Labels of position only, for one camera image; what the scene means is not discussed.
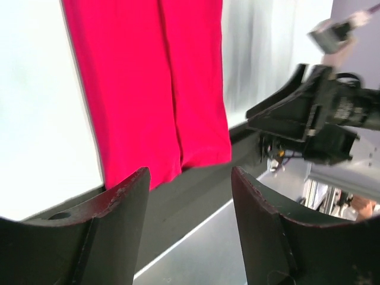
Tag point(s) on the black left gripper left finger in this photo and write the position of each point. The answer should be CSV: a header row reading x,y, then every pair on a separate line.
x,y
95,242

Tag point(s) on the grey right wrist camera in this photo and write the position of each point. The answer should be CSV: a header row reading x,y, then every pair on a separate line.
x,y
330,36

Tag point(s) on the magenta t shirt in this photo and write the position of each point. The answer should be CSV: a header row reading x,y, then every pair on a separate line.
x,y
153,79

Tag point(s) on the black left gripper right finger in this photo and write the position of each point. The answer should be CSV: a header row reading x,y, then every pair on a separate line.
x,y
284,242

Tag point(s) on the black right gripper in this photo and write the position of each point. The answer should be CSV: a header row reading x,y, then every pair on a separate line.
x,y
331,103

